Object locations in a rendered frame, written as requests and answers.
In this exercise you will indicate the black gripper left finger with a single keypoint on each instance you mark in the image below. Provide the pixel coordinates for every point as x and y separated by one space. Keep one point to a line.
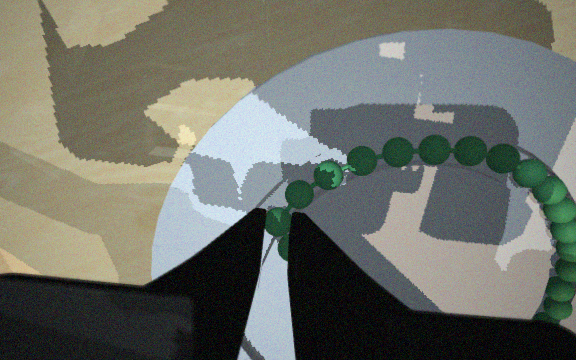
196 311

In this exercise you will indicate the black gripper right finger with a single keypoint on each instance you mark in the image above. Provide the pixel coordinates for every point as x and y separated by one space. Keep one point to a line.
339 312

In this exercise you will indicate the dark green round bead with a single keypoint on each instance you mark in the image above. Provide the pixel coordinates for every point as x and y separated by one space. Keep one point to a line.
532 173
557 309
299 194
566 251
328 175
551 192
278 222
471 150
559 290
434 149
545 317
398 152
564 232
361 160
504 158
561 212
283 248
566 270

